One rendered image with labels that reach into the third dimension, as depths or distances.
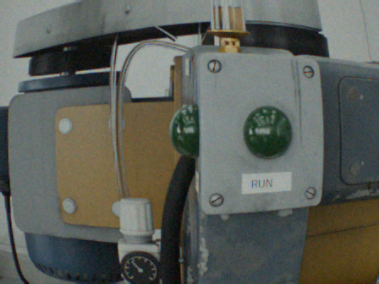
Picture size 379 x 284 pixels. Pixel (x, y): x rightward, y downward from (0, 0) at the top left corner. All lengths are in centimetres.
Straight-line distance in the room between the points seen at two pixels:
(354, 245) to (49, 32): 42
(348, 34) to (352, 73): 533
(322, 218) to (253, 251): 26
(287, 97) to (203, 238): 11
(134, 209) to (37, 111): 23
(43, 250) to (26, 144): 14
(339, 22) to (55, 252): 501
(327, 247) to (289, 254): 31
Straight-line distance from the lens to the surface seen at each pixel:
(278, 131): 54
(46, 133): 100
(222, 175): 56
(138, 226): 82
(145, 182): 98
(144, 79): 577
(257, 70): 56
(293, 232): 61
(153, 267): 81
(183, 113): 57
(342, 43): 593
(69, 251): 104
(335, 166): 62
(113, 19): 87
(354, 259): 94
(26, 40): 104
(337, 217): 87
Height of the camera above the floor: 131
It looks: 3 degrees down
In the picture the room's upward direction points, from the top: 1 degrees counter-clockwise
